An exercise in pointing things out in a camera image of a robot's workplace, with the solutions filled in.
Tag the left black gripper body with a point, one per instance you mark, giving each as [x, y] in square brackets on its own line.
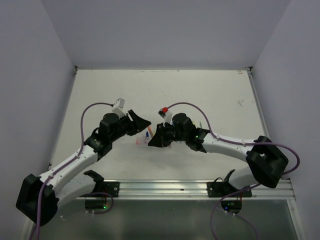
[125, 126]

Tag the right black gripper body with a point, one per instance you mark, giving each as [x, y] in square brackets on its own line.
[170, 133]

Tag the orange highlighter pen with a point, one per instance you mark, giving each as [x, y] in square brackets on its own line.
[151, 132]

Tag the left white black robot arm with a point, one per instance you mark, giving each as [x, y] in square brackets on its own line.
[38, 196]

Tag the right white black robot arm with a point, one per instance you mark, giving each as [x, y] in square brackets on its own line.
[201, 140]

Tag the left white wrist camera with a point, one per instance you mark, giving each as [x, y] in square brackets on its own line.
[118, 107]

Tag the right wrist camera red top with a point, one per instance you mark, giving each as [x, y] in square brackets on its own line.
[166, 115]

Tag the aluminium front rail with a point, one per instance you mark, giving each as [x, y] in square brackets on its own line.
[194, 190]

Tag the aluminium rail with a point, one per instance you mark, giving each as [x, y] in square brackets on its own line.
[260, 112]
[194, 190]

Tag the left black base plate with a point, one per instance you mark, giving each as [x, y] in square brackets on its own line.
[110, 187]

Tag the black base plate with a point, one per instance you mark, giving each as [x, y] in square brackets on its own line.
[110, 187]
[219, 189]

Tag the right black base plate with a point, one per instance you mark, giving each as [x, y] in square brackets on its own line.
[219, 189]

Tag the right side aluminium rail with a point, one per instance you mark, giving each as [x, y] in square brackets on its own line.
[260, 112]

